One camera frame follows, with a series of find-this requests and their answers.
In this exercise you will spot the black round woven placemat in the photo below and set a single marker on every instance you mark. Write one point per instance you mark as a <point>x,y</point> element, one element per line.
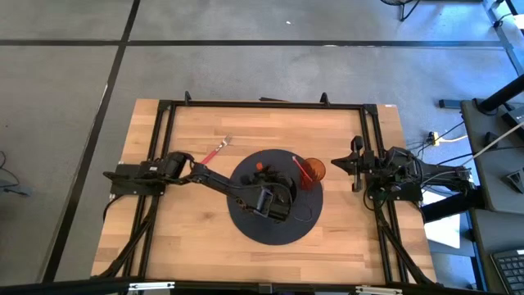
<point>266,229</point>

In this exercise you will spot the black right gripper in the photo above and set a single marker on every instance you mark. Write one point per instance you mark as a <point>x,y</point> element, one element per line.
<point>374,164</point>

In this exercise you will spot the black aluminium table frame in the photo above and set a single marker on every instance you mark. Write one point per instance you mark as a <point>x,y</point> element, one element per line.
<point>266,104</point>

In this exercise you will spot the dark power strip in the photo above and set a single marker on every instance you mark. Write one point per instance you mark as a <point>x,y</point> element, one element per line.
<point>448,103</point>

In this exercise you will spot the dark grey desk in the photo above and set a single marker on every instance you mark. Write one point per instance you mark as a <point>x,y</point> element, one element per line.
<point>495,229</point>

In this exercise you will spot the red plastic straw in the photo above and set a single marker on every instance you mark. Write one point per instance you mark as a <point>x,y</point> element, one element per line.
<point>301,170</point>

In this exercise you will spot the orange faceted plastic tumbler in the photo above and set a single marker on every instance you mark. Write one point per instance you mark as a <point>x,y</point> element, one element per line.
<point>317,170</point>

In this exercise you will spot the black vertical desk post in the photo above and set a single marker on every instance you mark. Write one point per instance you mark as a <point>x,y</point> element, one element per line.
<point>501,95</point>

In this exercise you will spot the white paper sheet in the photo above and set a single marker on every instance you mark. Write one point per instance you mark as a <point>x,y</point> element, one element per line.
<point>444,229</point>

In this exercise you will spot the black bowl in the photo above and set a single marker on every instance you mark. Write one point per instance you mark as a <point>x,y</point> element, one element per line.
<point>247,179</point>

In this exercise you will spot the silver aluminium bracket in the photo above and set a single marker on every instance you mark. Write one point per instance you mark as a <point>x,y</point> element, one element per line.
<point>378,290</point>
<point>151,286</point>

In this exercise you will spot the yellow power plug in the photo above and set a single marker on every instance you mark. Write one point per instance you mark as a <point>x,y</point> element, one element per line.
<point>434,138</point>

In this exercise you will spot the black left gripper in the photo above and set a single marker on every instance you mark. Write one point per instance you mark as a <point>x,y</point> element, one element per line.
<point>284,205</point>

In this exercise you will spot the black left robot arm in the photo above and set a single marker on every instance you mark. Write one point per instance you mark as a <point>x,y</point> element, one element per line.
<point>217,182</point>

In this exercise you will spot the small orange object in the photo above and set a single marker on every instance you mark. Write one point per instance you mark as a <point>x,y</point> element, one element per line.
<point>259,166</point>

